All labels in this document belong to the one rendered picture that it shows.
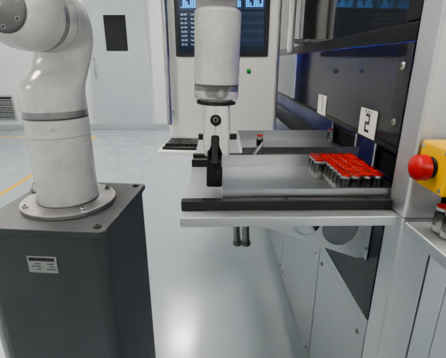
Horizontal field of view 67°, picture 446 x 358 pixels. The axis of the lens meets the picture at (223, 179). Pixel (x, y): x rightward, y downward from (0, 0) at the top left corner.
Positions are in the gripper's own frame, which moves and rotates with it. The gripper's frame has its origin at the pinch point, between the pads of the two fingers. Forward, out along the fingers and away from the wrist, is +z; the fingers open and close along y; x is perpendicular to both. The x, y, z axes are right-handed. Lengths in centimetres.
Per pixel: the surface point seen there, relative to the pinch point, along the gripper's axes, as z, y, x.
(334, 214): 3.5, -9.9, -22.4
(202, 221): 4.9, -11.0, 1.9
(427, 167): -8.9, -19.9, -31.0
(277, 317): 91, 63, -32
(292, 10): -41, 65, -26
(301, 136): 2, 54, -31
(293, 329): 91, 55, -38
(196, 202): 2.5, -8.1, 3.3
